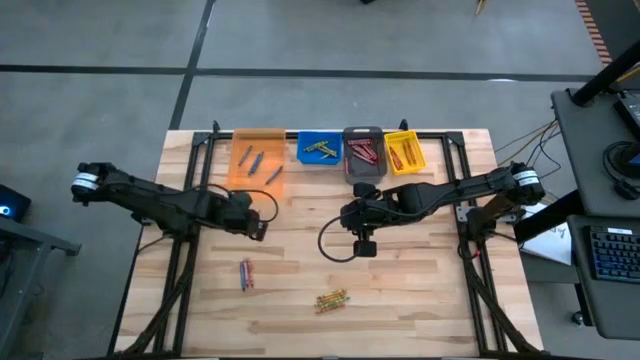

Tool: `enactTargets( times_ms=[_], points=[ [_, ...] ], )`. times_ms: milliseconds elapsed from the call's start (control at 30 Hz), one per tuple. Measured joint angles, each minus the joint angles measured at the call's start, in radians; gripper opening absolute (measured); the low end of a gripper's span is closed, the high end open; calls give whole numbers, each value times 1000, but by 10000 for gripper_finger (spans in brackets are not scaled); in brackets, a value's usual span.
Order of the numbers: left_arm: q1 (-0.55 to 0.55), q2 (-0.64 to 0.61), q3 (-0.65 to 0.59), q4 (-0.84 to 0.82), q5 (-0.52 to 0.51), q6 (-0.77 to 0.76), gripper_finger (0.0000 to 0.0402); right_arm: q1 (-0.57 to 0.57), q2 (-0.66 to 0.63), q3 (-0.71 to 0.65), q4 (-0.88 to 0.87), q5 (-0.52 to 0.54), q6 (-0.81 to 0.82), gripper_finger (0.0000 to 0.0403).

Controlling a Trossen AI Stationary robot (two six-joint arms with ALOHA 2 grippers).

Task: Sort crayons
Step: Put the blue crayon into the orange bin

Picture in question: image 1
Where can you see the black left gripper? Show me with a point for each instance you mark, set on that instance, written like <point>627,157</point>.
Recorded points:
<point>235,220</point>

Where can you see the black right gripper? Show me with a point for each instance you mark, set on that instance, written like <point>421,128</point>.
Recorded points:
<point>370,212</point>

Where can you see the blue crayon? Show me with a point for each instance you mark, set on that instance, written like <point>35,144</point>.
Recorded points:
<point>274,175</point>
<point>245,156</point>
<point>258,162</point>
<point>254,165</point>

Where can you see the yellow-green crayon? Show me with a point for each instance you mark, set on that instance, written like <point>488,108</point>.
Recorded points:
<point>330,299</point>
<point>315,145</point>

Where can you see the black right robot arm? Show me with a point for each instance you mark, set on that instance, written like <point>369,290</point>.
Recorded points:
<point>450,192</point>

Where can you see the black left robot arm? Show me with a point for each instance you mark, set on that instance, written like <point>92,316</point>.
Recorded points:
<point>150,200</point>

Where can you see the grey plastic bin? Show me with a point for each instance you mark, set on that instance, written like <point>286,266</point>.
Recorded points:
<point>367,175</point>

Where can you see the orange translucent plastic bin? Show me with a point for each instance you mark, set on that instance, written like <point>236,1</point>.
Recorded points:
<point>235,180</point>

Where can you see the yellow plastic mesh basket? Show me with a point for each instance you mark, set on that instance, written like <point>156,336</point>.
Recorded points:
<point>420,167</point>

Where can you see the blue plastic mesh basket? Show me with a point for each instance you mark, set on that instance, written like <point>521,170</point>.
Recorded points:
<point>305,157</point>

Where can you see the white paper sheet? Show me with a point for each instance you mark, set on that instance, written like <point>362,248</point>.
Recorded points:
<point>550,245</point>

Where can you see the grey side table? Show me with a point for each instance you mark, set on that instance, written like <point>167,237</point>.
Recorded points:
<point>25,280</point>

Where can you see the black box blue light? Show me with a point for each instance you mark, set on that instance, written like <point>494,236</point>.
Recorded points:
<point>12,202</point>

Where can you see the grey keyboard desk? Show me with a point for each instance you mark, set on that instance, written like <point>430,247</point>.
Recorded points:
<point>600,310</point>

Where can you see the black backlit keyboard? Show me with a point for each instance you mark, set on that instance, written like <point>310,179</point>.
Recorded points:
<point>617,255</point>

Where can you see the black headphones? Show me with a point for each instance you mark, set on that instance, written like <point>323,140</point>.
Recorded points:
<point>622,165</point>

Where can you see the black stand pole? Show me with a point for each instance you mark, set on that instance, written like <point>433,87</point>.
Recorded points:
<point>605,75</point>

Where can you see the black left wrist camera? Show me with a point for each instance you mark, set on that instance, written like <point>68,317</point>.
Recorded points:
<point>241,201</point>

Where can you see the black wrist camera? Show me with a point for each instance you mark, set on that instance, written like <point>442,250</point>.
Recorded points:
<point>365,248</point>
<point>241,201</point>

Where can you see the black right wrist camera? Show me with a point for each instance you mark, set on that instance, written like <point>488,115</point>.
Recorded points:
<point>365,248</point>

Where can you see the silver metal bracket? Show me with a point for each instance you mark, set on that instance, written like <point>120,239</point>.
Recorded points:
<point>463,213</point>

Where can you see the black aluminium table frame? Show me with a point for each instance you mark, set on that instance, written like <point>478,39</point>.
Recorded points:
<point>450,145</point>

